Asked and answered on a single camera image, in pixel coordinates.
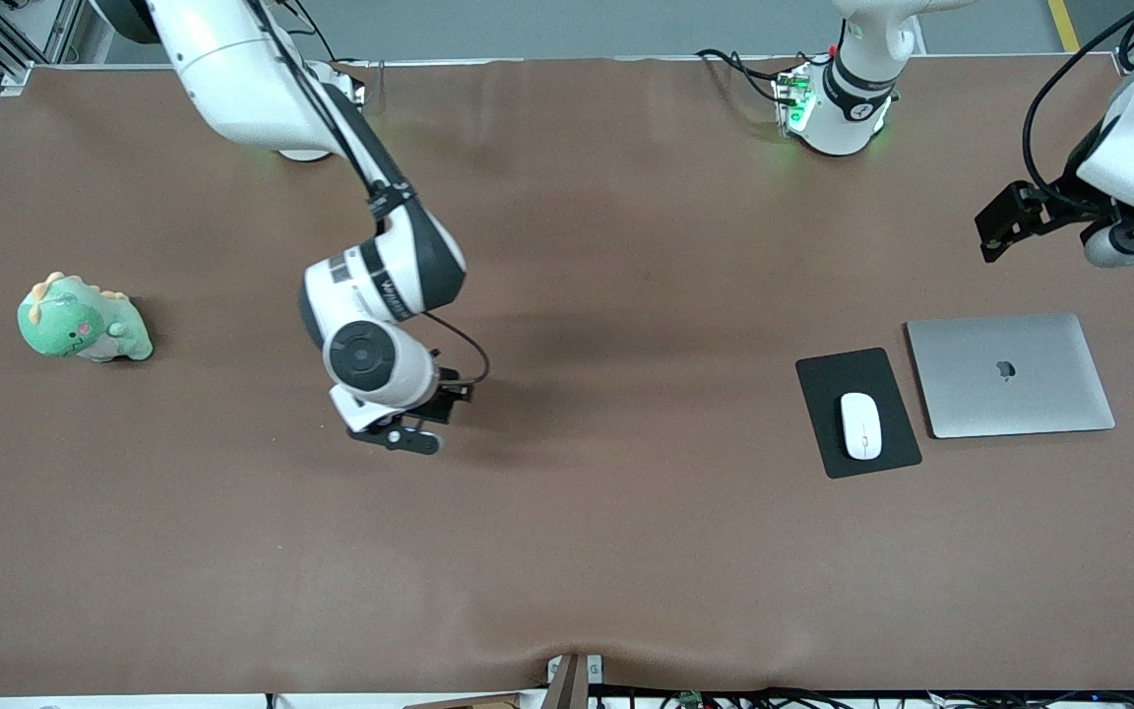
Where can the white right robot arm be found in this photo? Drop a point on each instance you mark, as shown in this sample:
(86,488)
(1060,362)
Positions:
(242,79)

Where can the silver laptop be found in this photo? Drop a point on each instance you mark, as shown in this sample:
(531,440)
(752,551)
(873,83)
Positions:
(1010,394)

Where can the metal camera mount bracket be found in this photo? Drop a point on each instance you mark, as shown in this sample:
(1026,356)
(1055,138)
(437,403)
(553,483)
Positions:
(572,684)

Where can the green dinosaur plush toy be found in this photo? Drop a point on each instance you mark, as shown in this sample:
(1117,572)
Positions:
(75,325)

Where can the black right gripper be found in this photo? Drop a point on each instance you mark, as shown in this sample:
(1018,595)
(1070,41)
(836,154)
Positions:
(446,399)

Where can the brown table cover mat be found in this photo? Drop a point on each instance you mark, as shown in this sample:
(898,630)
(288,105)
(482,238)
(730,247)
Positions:
(429,571)

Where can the white computer mouse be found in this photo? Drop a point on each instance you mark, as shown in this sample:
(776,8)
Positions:
(861,425)

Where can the black mouse pad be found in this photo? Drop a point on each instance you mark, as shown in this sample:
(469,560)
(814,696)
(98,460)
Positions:
(857,372)

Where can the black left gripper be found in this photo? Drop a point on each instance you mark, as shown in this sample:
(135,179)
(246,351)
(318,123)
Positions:
(1065,203)

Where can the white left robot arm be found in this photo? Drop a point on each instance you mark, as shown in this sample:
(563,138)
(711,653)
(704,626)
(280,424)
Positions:
(843,128)

